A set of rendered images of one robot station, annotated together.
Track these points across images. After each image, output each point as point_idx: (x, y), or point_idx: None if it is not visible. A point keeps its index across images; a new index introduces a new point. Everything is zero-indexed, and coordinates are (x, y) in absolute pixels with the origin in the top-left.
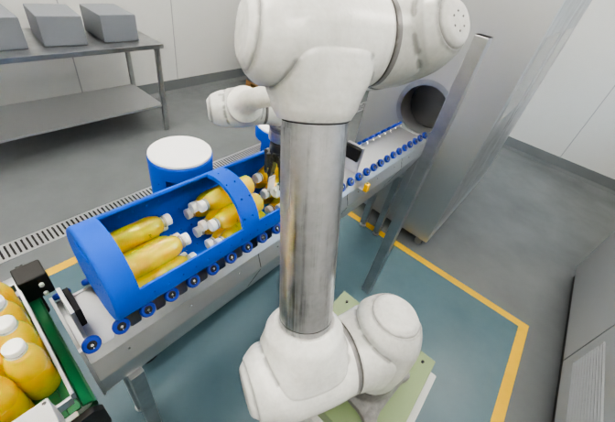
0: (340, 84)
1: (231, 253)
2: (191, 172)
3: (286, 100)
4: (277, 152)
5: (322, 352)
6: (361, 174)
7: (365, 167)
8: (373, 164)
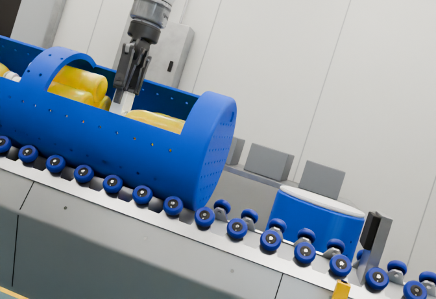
0: None
1: (5, 137)
2: None
3: None
4: (128, 30)
5: None
6: (348, 263)
7: (378, 267)
8: (415, 281)
